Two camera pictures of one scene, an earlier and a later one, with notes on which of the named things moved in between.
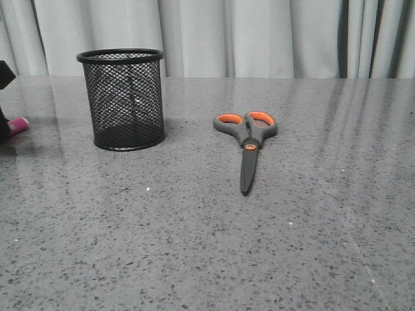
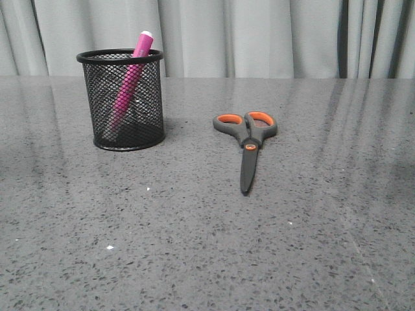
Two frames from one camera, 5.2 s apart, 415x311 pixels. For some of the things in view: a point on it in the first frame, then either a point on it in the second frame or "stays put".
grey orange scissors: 251,131 stays put
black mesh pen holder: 124,87 stays put
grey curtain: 294,39 stays put
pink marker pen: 17,126 → 141,51
